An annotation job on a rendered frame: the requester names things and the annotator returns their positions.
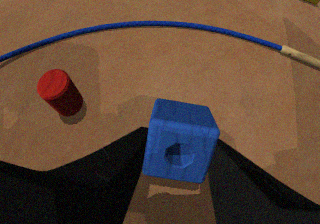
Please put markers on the blue square block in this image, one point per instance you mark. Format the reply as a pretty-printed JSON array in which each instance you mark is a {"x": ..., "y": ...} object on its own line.
[{"x": 182, "y": 139}]

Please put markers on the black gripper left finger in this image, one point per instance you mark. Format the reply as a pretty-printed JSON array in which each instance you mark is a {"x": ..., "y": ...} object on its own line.
[{"x": 94, "y": 190}]

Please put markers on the thin wooden stick with blue end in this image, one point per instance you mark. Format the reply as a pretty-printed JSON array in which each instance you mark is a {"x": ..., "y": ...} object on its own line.
[{"x": 133, "y": 24}]

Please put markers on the dark red cylinder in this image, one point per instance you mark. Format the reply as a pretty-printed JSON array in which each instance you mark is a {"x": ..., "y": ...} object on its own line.
[{"x": 57, "y": 88}]

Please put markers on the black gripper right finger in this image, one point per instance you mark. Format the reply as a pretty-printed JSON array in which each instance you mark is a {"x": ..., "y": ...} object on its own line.
[{"x": 243, "y": 193}]

